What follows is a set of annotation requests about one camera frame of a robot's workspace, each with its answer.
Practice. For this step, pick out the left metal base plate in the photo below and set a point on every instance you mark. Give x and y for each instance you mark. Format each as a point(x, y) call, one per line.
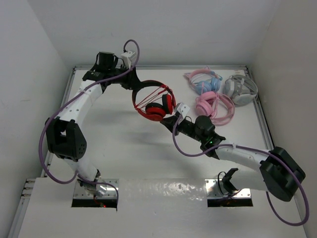
point(106, 190)

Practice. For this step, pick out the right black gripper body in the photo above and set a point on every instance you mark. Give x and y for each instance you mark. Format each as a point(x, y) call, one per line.
point(183, 127)

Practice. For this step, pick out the white grey headphones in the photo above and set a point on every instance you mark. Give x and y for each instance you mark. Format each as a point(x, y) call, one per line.
point(240, 89)

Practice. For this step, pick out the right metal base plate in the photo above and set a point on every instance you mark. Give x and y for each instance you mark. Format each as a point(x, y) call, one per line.
point(214, 192)

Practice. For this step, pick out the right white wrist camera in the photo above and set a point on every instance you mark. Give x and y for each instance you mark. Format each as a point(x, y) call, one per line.
point(182, 110)

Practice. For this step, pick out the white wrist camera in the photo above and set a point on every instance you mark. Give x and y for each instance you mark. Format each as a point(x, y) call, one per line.
point(128, 58)
point(182, 110)

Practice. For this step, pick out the pink blue cat-ear headphones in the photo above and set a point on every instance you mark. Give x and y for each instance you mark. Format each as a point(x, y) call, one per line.
point(204, 80)

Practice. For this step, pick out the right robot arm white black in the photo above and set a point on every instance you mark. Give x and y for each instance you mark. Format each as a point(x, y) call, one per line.
point(281, 175)

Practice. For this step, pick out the red black headphones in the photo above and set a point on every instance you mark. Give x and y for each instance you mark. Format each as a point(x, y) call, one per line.
point(156, 105)

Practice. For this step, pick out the metal base plate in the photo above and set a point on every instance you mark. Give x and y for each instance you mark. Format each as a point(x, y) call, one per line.
point(106, 190)
point(214, 192)

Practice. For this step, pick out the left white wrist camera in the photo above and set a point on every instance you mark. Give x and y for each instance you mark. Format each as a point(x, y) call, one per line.
point(128, 58)

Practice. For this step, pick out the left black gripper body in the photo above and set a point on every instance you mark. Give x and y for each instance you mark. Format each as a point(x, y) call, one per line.
point(125, 81)

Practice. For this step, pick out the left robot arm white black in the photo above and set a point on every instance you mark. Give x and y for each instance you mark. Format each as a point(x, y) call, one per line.
point(62, 130)

